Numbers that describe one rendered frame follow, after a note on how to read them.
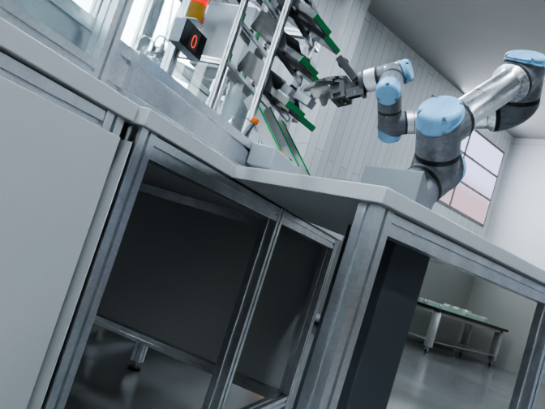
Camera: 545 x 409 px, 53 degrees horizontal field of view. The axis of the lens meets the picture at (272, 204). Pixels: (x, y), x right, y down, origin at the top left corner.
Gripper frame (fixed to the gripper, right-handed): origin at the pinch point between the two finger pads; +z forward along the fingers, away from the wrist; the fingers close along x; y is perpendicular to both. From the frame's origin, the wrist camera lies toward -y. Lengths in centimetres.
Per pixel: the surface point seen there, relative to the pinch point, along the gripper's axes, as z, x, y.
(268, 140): 13.2, -6.3, 18.1
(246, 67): 21.3, -7.1, -11.8
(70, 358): 2, -94, 90
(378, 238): -42, -69, 71
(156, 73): -9, -89, 40
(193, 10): 12, -51, -5
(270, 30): 11.3, -7.2, -23.9
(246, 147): -1, -44, 37
